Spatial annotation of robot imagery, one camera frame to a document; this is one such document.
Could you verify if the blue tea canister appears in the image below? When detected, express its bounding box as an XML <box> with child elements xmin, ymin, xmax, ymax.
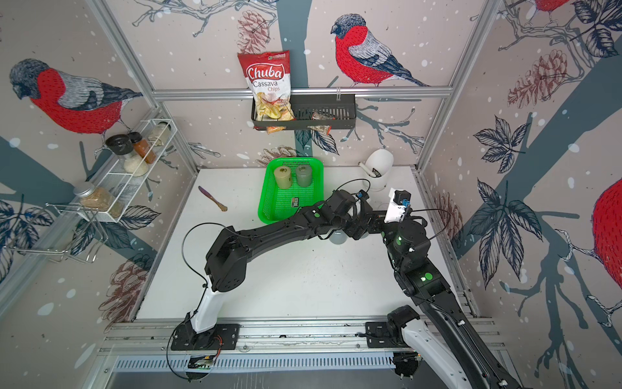
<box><xmin>329</xmin><ymin>230</ymin><xmax>348</xmax><ymax>245</ymax></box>

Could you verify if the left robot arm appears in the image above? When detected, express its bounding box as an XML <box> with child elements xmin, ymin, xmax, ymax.
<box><xmin>186</xmin><ymin>190</ymin><xmax>386</xmax><ymax>335</ymax></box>

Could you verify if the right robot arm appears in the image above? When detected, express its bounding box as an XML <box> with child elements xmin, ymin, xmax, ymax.
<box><xmin>369</xmin><ymin>218</ymin><xmax>522</xmax><ymax>388</ymax></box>

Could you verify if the green tea canister back right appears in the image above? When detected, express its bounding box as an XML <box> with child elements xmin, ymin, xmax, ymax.
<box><xmin>296</xmin><ymin>165</ymin><xmax>314</xmax><ymax>188</ymax></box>

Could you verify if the green plastic basket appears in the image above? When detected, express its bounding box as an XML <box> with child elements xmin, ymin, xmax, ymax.
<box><xmin>258</xmin><ymin>157</ymin><xmax>325</xmax><ymax>224</ymax></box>

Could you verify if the yellow tea canister back left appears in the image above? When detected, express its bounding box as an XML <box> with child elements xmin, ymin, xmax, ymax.
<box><xmin>273</xmin><ymin>165</ymin><xmax>293</xmax><ymax>191</ymax></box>

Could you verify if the white spoon in holder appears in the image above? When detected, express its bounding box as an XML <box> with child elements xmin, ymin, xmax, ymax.
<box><xmin>359</xmin><ymin>162</ymin><xmax>376</xmax><ymax>178</ymax></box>

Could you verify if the white utensil holder cup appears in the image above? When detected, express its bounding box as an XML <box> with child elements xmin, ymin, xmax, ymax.
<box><xmin>363</xmin><ymin>149</ymin><xmax>394</xmax><ymax>191</ymax></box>

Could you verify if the small snack packet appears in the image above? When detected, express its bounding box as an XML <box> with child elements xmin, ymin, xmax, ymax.
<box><xmin>309</xmin><ymin>111</ymin><xmax>335</xmax><ymax>135</ymax></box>

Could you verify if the purple gold butter knife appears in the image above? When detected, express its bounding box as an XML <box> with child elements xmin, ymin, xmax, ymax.
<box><xmin>199</xmin><ymin>186</ymin><xmax>228</xmax><ymax>212</ymax></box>

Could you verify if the Chuba cassava chips bag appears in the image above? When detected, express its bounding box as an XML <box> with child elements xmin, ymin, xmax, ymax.
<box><xmin>237</xmin><ymin>50</ymin><xmax>294</xmax><ymax>122</ymax></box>

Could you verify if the pale spice jar back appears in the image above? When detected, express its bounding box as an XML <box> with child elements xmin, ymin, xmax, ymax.
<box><xmin>147</xmin><ymin>122</ymin><xmax>171</xmax><ymax>147</ymax></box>

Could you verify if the orange spice jar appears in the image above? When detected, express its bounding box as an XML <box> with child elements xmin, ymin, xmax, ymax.
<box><xmin>128</xmin><ymin>131</ymin><xmax>156</xmax><ymax>165</ymax></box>

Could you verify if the black lid spice jar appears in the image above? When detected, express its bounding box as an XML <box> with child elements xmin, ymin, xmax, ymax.
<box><xmin>105</xmin><ymin>134</ymin><xmax>149</xmax><ymax>177</ymax></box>

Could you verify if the silver lid grain jar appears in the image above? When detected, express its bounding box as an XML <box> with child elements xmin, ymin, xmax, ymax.
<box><xmin>74</xmin><ymin>182</ymin><xmax>114</xmax><ymax>212</ymax></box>

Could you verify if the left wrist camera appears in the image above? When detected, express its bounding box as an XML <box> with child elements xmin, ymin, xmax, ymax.
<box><xmin>354</xmin><ymin>190</ymin><xmax>372</xmax><ymax>209</ymax></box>

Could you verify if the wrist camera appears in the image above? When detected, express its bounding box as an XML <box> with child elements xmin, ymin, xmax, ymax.
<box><xmin>354</xmin><ymin>190</ymin><xmax>372</xmax><ymax>209</ymax></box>
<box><xmin>384</xmin><ymin>188</ymin><xmax>411</xmax><ymax>224</ymax></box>

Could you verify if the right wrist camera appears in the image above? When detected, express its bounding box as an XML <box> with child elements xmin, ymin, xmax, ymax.
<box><xmin>384</xmin><ymin>188</ymin><xmax>411</xmax><ymax>224</ymax></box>

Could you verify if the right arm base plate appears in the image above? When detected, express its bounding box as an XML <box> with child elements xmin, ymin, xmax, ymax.
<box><xmin>356</xmin><ymin>319</ymin><xmax>432</xmax><ymax>351</ymax></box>

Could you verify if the dark wall-mounted basket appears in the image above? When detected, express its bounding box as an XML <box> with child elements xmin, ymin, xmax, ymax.
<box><xmin>251</xmin><ymin>94</ymin><xmax>356</xmax><ymax>131</ymax></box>

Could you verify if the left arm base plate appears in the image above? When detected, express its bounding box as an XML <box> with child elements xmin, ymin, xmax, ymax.
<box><xmin>169</xmin><ymin>319</ymin><xmax>241</xmax><ymax>351</ymax></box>

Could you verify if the white wire spice rack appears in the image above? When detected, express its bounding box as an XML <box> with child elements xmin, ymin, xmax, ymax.
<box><xmin>1</xmin><ymin>118</ymin><xmax>178</xmax><ymax>264</ymax></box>

